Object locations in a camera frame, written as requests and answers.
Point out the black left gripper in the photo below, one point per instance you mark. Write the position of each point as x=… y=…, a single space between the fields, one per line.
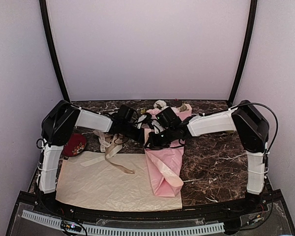
x=141 y=136

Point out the pink wrapping paper sheet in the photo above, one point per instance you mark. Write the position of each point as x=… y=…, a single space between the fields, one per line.
x=164 y=169

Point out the tan satin ribbon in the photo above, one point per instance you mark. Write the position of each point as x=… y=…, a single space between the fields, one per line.
x=110 y=152

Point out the cream wrapping paper sheet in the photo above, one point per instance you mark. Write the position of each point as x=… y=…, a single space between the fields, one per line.
x=89 y=181

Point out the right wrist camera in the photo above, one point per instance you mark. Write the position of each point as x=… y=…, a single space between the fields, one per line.
x=167 y=120

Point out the cream printed ribbon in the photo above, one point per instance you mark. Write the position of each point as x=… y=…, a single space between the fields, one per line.
x=105 y=140

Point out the black frame post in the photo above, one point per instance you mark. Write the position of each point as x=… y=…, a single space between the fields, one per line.
x=52 y=49
x=244 y=51

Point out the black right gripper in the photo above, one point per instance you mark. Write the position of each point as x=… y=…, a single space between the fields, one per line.
x=153 y=143

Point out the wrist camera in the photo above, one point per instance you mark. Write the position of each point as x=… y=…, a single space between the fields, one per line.
x=130 y=116
x=167 y=120

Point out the small circuit board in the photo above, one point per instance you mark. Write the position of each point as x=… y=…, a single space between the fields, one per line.
x=69 y=226

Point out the red floral bowl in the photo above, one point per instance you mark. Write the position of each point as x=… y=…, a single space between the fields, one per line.
x=75 y=145

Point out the pink fake flower bunch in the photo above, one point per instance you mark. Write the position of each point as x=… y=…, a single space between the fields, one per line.
x=153 y=111

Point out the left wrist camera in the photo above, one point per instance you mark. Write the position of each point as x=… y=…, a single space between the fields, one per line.
x=130 y=116

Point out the left black frame post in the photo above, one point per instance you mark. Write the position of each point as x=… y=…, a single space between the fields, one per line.
x=52 y=49

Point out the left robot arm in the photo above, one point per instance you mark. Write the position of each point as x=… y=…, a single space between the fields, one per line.
x=57 y=128

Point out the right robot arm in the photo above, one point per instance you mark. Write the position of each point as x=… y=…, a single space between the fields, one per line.
x=244 y=119

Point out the grey slotted cable duct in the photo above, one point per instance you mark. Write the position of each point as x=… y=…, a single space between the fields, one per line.
x=128 y=228

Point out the right black frame post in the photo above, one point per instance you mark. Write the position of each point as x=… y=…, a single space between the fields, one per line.
x=244 y=51

